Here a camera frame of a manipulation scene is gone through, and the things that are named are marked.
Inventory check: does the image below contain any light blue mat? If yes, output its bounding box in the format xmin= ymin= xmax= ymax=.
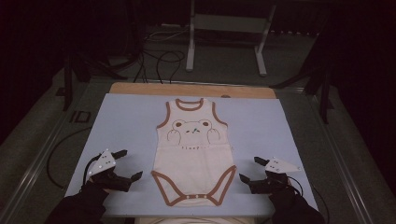
xmin=64 ymin=92 xmax=319 ymax=217

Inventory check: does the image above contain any white cable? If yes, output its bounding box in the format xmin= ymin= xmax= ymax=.
xmin=144 ymin=26 xmax=191 ymax=43

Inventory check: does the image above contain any cream baby bodysuit brown trim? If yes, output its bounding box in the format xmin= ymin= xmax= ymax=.
xmin=150 ymin=97 xmax=238 ymax=207

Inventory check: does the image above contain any person's right hand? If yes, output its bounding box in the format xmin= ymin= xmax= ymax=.
xmin=267 ymin=183 xmax=297 ymax=200

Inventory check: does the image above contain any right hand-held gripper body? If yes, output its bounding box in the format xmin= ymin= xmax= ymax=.
xmin=247 ymin=157 xmax=302 ymax=194

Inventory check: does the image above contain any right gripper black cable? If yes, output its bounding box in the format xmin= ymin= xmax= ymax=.
xmin=286 ymin=175 xmax=331 ymax=224

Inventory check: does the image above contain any looped black cable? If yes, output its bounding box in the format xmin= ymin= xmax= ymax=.
xmin=154 ymin=49 xmax=187 ymax=84

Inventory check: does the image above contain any long metal floor rail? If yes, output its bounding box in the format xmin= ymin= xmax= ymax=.
xmin=0 ymin=78 xmax=94 ymax=224
xmin=306 ymin=90 xmax=390 ymax=224

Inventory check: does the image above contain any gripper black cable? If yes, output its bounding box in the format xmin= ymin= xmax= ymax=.
xmin=82 ymin=154 xmax=102 ymax=188
xmin=286 ymin=175 xmax=331 ymax=224

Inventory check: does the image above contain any black metal stand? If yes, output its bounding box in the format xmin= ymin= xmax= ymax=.
xmin=55 ymin=52 xmax=129 ymax=112
xmin=270 ymin=59 xmax=335 ymax=125

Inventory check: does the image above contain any black floor cable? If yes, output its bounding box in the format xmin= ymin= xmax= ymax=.
xmin=46 ymin=125 xmax=93 ymax=190

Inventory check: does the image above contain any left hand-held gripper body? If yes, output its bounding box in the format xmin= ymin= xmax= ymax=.
xmin=88 ymin=148 xmax=133 ymax=192

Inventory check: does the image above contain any person's left hand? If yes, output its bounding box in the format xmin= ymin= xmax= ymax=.
xmin=88 ymin=177 xmax=120 ymax=193

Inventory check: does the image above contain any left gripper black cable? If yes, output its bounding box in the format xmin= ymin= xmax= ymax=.
xmin=82 ymin=154 xmax=102 ymax=188

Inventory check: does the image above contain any white metal stand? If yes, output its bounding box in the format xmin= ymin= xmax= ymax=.
xmin=185 ymin=0 xmax=277 ymax=77

